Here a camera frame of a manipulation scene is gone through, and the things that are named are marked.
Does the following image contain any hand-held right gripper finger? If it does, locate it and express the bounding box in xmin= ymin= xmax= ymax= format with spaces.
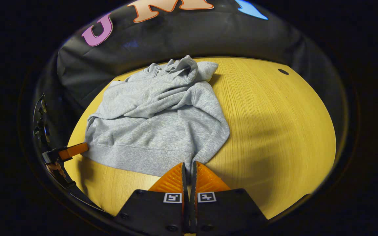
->
xmin=114 ymin=162 xmax=189 ymax=235
xmin=190 ymin=161 xmax=268 ymax=235

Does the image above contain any grey sweatshirt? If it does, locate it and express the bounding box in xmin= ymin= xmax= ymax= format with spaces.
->
xmin=83 ymin=55 xmax=230 ymax=177

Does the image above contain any black backdrop cloth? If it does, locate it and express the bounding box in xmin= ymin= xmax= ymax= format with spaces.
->
xmin=33 ymin=0 xmax=348 ymax=158

